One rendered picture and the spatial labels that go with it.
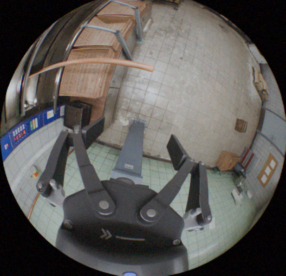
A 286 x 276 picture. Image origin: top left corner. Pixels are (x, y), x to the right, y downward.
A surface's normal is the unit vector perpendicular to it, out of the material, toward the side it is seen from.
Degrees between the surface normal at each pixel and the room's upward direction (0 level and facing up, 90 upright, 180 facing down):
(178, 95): 0
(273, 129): 90
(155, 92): 0
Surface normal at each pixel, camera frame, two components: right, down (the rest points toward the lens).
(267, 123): -0.96, -0.27
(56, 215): 0.29, -0.88
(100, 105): -0.03, 0.40
